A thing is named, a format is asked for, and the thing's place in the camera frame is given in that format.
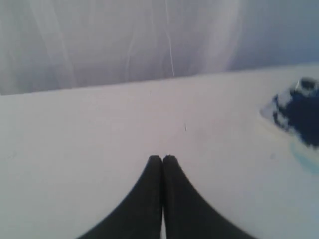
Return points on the white plate with blue paint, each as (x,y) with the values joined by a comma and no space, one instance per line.
(295,112)

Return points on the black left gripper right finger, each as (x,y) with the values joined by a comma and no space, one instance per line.
(187,215)

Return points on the white backdrop curtain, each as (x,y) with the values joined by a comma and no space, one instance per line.
(59,44)

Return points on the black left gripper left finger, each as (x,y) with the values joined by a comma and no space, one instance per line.
(139,215)

